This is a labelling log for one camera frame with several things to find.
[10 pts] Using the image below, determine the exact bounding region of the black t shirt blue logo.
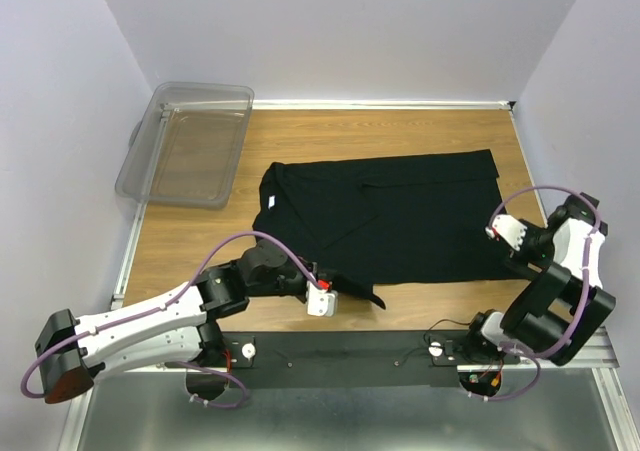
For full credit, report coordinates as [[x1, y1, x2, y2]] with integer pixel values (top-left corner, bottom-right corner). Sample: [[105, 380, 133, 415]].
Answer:
[[253, 150, 517, 304]]

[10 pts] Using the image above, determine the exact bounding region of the clear plastic bin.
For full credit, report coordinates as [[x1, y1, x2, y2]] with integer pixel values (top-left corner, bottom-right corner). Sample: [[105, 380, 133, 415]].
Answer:
[[115, 82, 254, 210]]

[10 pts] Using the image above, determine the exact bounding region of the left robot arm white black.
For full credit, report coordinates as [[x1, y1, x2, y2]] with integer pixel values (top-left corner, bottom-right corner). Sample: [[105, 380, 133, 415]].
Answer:
[[20, 235, 345, 404]]

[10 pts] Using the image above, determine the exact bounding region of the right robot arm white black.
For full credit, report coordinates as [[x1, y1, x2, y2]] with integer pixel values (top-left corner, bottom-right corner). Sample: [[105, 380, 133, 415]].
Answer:
[[459, 193, 616, 366]]

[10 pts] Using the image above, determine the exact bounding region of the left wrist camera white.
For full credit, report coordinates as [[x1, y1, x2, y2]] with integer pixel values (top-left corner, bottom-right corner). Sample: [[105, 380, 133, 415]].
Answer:
[[306, 280, 338, 317]]

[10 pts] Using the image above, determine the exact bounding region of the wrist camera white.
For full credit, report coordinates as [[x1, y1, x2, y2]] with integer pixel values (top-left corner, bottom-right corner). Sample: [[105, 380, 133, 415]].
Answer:
[[306, 280, 338, 317], [485, 214, 527, 251]]

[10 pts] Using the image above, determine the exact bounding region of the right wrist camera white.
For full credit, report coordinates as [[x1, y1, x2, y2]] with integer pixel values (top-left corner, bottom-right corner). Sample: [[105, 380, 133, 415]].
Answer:
[[485, 214, 527, 251]]

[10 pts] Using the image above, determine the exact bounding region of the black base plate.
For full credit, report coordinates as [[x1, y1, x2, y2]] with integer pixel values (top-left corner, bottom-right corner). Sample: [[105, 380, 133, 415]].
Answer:
[[188, 330, 516, 395]]

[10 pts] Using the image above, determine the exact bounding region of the aluminium frame rail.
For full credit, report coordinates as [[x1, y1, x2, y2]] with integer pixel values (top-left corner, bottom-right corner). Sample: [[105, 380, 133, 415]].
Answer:
[[58, 105, 171, 450]]

